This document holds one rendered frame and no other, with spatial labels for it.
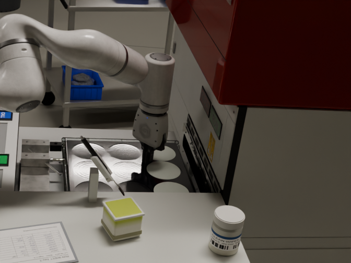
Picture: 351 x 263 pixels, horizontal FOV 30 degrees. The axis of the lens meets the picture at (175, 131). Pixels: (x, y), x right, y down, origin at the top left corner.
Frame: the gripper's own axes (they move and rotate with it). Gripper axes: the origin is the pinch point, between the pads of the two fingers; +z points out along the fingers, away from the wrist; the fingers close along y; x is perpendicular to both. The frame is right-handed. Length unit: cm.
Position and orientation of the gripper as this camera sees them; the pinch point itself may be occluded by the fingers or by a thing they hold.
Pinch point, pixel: (148, 155)
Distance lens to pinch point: 195.0
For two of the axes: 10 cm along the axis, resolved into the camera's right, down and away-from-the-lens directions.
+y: 7.7, 3.8, -5.1
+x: 6.2, -2.9, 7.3
